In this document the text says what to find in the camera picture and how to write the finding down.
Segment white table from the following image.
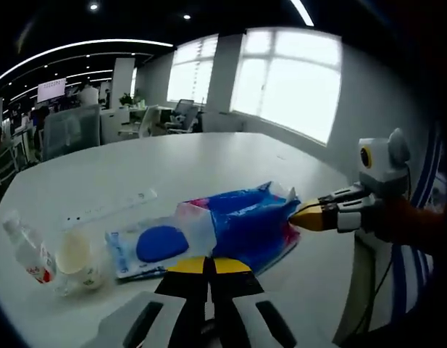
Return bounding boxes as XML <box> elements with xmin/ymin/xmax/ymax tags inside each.
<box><xmin>0</xmin><ymin>130</ymin><xmax>359</xmax><ymax>348</ymax></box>

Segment wide window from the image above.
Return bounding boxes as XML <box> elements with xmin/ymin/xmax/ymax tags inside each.
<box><xmin>231</xmin><ymin>28</ymin><xmax>343</xmax><ymax>146</ymax></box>

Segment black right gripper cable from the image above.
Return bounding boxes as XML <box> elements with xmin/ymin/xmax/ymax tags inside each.
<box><xmin>353</xmin><ymin>166</ymin><xmax>414</xmax><ymax>342</ymax></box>

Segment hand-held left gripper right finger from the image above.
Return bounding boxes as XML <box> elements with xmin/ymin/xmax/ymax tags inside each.
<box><xmin>212</xmin><ymin>256</ymin><xmax>337</xmax><ymax>348</ymax></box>

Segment person's clothed torso and legs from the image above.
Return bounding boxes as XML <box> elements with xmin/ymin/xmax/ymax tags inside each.
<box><xmin>333</xmin><ymin>119</ymin><xmax>447</xmax><ymax>346</ymax></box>

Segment green potted plant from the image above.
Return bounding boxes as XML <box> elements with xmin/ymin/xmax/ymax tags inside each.
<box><xmin>118</xmin><ymin>91</ymin><xmax>141</xmax><ymax>109</ymax></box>

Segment blue and white wipes pack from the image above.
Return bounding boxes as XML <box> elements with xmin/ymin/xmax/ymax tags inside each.
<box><xmin>104</xmin><ymin>213</ymin><xmax>214</xmax><ymax>281</ymax></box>

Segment wall screen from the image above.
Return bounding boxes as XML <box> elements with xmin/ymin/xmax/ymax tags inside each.
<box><xmin>36</xmin><ymin>77</ymin><xmax>68</xmax><ymax>104</ymax></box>

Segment dark office chair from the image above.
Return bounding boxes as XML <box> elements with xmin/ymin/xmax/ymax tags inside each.
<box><xmin>166</xmin><ymin>98</ymin><xmax>201</xmax><ymax>133</ymax></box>

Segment clear plastic water bottle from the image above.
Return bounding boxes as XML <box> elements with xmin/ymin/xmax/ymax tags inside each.
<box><xmin>1</xmin><ymin>210</ymin><xmax>85</xmax><ymax>299</ymax></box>

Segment white office chair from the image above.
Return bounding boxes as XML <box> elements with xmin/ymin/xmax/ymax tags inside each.
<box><xmin>137</xmin><ymin>104</ymin><xmax>161</xmax><ymax>138</ymax></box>

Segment white low cabinet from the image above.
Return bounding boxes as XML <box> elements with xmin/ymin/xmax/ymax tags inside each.
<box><xmin>99</xmin><ymin>107</ymin><xmax>132</xmax><ymax>144</ymax></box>

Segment grey mesh office chair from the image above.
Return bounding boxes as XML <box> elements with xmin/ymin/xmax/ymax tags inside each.
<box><xmin>41</xmin><ymin>104</ymin><xmax>101</xmax><ymax>161</ymax></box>

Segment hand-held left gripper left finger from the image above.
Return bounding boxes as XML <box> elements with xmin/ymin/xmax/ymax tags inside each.
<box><xmin>88</xmin><ymin>256</ymin><xmax>210</xmax><ymax>348</ymax></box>

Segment white paper cup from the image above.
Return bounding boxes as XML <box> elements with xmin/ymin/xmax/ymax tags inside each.
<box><xmin>55</xmin><ymin>228</ymin><xmax>105</xmax><ymax>291</ymax></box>

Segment curved ceiling light strip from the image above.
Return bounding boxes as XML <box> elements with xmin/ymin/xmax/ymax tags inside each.
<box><xmin>0</xmin><ymin>38</ymin><xmax>174</xmax><ymax>88</ymax></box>

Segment narrow window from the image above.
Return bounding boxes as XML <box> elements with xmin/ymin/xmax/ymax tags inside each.
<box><xmin>166</xmin><ymin>33</ymin><xmax>220</xmax><ymax>107</ymax></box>

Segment blue tissue pack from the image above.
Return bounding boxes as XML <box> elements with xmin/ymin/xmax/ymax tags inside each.
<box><xmin>177</xmin><ymin>181</ymin><xmax>302</xmax><ymax>276</ymax></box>

